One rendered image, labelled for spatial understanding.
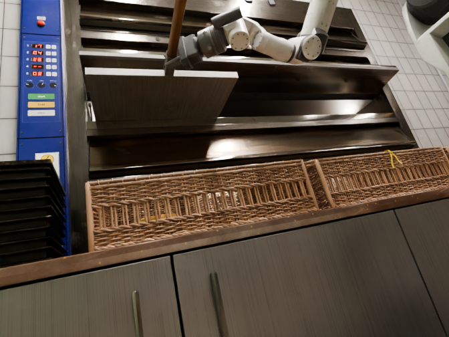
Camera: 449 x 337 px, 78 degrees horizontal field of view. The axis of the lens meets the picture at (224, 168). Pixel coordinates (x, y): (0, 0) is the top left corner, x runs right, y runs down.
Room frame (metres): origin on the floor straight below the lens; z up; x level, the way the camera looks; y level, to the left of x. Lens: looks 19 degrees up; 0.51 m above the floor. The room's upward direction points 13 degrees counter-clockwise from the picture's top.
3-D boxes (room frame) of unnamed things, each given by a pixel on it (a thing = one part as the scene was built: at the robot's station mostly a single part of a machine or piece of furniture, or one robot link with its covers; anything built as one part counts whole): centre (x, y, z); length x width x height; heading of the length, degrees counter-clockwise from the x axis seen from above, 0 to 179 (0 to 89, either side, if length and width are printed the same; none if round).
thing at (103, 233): (0.86, 0.12, 0.72); 0.56 x 0.49 x 0.28; 111
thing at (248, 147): (1.33, -0.32, 1.02); 1.79 x 0.11 x 0.19; 112
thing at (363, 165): (1.08, -0.43, 0.72); 0.56 x 0.49 x 0.28; 111
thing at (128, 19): (1.33, -0.32, 1.80); 1.79 x 0.11 x 0.19; 112
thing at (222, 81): (0.99, 0.19, 1.19); 0.55 x 0.36 x 0.03; 112
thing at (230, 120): (1.35, -0.31, 1.16); 1.80 x 0.06 x 0.04; 112
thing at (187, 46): (0.74, 0.00, 1.20); 0.12 x 0.10 x 0.13; 77
